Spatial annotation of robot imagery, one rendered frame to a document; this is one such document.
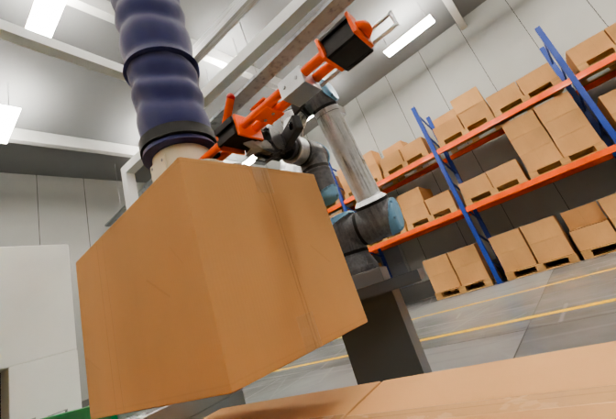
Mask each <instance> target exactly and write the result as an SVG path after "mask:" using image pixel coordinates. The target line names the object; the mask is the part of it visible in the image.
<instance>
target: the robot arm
mask: <svg viewBox="0 0 616 419"><path fill-rule="evenodd" d="M320 87H321V89H322V90H321V91H320V92H319V93H317V94H316V95H315V96H313V97H312V98H311V99H310V100H308V101H307V102H306V106H305V107H304V108H303V109H302V110H301V111H300V112H299V114H298V115H297V116H295V115H294V113H293V111H292V107H291V106H289V107H288V108H286V109H285V110H284V111H283V113H284V115H283V116H282V117H281V118H280V122H281V125H282V126H283V131H282V133H280V131H279V130H278V129H277V128H276V127H274V126H273V125H269V124H267V125H266V126H264V127H263V128H262V129H261V131H262V130H263V131H264V132H263V131H262V132H261V133H262V136H263V138H264V140H263V141H254V140H252V139H251V140H249V141H246V142H244V143H243V144H244V145H245V146H247V147H248V148H250V150H249V151H248V152H247V154H246V157H249V156H251V155H254V157H255V158H256V159H255V161H259V162H264V163H269V162H270V161H271V160H276V161H280V170H282V171H296V172H302V173H310V174H313V175H314V177H315V179H316V182H317V184H318V187H319V190H320V193H321V195H322V197H323V200H324V204H325V207H327V206H328V205H330V204H333V203H334V202H335V201H336V200H337V199H338V197H339V192H338V190H337V185H336V182H335V179H334V177H333V174H332V172H331V169H330V167H329V161H330V153H329V151H328V149H327V148H326V147H325V146H324V145H322V144H321V143H318V142H314V141H311V140H309V139H306V138H303V129H304V128H305V126H306V123H307V120H308V118H309V117H310V116H314V117H315V118H316V120H317V122H318V124H319V126H320V128H321V129H322V131H323V133H324V137H325V139H326V141H327V143H328V145H329V147H330V149H331V150H332V152H333V154H334V156H335V159H336V161H337V163H338V165H339V167H340V169H341V171H342V172H343V174H344V176H345V179H346V182H347V184H348V186H349V188H350V190H351V192H352V194H353V195H354V197H355V199H356V201H357V204H356V207H355V209H356V211H357V212H356V213H355V212H354V211H347V212H343V213H340V214H338V215H335V216H334V217H332V218H330V219H331V222H332V225H333V228H334V230H335V234H336V236H337V239H338V242H339V245H340V247H341V249H342V252H343V254H344V257H345V260H346V264H347V266H348V269H349V271H350V274H351V276H353V275H356V274H359V273H361V272H364V271H367V270H372V269H374V268H375V267H376V268H377V267H379V266H380V265H379V263H378V262H377V261H376V260H375V259H374V258H373V256H372V255H371V254H370V253H369V249H368V246H367V245H369V244H372V243H374V242H377V241H379V240H382V239H383V238H386V237H390V236H394V235H395V234H397V233H399V232H401V231H402V230H403V229H404V220H403V216H402V211H401V208H400V207H399V205H398V203H397V201H396V200H395V199H394V198H393V197H390V198H389V197H388V195H387V194H386V193H383V192H381V191H380V189H379V187H378V185H377V184H376V182H375V180H374V178H373V176H372V174H371V172H370V170H369V167H368V165H367V163H366V162H365V160H364V158H363V156H362V154H361V152H360V150H359V148H358V145H357V143H356V141H355V140H354V138H353V136H352V134H351V132H350V130H349V128H348V126H347V123H346V121H345V119H344V118H343V116H342V114H341V112H340V109H339V107H338V104H337V102H336V101H337V100H338V99H339V97H338V94H337V92H336V90H335V89H334V88H333V86H332V85H331V84H330V83H327V84H326V85H325V86H323V87H322V86H321V85H320ZM260 159H264V160H265V161H262V160H260Z"/></svg>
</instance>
